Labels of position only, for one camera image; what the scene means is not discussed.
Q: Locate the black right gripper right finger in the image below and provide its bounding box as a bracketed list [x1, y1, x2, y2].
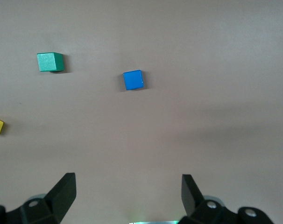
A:
[179, 174, 276, 224]

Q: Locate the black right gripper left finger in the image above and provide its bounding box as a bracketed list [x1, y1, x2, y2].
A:
[0, 172, 77, 224]

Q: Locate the blue cube block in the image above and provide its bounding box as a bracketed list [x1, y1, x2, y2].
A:
[122, 70, 144, 91]

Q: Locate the green cube block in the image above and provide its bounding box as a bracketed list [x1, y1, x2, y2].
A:
[36, 52, 65, 73]

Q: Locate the brown table cover sheet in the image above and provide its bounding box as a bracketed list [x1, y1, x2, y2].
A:
[0, 0, 283, 224]

